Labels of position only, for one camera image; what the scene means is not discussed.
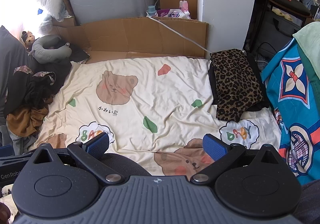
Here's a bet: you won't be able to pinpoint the brown garment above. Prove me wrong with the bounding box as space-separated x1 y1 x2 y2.
6 106 49 137

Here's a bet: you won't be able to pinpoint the white cable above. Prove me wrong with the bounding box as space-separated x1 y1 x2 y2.
146 0 212 54

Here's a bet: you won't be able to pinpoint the black shorts bear print trim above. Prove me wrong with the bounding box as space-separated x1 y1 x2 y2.
4 65 60 119

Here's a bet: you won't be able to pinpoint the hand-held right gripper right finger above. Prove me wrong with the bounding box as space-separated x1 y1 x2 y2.
190 134 288 184

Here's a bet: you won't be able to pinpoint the small teddy bear toy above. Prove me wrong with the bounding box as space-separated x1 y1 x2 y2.
21 31 35 48

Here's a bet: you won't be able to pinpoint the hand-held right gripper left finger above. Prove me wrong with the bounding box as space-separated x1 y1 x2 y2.
25 132 125 184

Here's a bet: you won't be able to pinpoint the blue patterned quilt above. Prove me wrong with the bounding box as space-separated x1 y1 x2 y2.
261 37 320 184

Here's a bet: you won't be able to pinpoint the flat cardboard sheet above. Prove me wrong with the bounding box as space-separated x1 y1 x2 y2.
51 17 209 64

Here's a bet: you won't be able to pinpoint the cream bear printed blanket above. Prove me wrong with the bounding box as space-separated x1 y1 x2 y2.
27 56 283 177

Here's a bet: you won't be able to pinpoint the grey pants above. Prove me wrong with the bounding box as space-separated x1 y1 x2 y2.
7 129 38 155

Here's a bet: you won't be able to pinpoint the small black cloth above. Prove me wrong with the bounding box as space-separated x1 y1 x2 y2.
66 44 90 63

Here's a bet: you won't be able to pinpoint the crumpled black garment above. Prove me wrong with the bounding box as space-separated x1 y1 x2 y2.
47 60 73 94

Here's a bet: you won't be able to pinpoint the grey neck pillow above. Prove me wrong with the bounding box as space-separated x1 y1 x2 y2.
28 34 73 65

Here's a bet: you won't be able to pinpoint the black bag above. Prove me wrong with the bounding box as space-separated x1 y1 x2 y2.
247 9 300 59

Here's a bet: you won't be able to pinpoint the dark grey pillow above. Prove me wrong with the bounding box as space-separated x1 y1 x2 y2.
0 25 38 127

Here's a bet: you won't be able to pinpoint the light green towel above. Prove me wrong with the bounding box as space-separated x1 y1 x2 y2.
292 22 320 84

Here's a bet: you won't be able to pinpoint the leopard print garment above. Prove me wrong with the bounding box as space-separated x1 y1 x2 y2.
209 49 265 122

